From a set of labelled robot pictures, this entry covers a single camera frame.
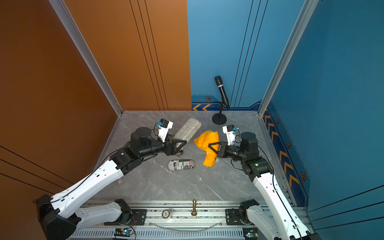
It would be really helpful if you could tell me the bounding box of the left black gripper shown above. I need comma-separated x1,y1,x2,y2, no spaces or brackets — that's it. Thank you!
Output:
138,133,187,161

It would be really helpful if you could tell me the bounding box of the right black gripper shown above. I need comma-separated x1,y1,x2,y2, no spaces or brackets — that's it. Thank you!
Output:
209,142,248,163

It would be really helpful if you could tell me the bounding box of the orange fluffy cloth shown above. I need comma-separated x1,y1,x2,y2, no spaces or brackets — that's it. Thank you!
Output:
194,131,219,167

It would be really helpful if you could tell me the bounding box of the grey rectangular eyeglass case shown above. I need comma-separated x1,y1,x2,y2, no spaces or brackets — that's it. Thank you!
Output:
173,118,202,142

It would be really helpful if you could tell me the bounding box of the newspaper print eyeglass case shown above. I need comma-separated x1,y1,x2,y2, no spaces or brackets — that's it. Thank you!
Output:
168,159,195,171

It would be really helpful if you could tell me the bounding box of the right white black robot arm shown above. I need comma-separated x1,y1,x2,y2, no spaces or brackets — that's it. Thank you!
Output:
208,132,320,240

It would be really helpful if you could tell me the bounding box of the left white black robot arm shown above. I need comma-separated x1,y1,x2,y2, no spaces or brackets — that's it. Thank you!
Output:
36,127,193,240

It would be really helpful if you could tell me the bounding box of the brass chess piece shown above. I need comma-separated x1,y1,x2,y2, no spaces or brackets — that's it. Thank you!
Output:
191,199,198,217

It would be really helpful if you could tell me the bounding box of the black microphone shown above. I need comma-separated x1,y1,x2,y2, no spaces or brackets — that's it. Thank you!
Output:
215,76,230,110

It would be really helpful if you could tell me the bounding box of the silver tape roll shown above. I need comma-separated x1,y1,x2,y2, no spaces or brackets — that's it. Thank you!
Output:
162,210,171,220

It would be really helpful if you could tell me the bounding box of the right green circuit board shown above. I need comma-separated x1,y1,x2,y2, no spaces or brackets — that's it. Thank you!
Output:
243,228,259,240

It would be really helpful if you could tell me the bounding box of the green circuit board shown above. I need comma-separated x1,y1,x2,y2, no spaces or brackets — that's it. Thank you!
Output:
114,228,135,239
243,228,259,240

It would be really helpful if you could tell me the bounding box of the left green circuit board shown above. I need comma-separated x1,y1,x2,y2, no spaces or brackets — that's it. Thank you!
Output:
114,228,135,239

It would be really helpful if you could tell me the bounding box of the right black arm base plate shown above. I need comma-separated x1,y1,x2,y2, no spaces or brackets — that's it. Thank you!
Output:
225,208,266,226

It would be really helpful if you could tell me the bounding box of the aluminium front rail frame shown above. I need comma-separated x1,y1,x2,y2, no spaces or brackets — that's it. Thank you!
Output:
69,201,315,240

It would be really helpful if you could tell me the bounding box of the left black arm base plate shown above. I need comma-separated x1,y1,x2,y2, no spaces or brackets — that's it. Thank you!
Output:
104,209,147,226

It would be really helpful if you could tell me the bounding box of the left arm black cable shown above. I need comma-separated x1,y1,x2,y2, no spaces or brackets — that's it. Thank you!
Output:
32,148,133,205

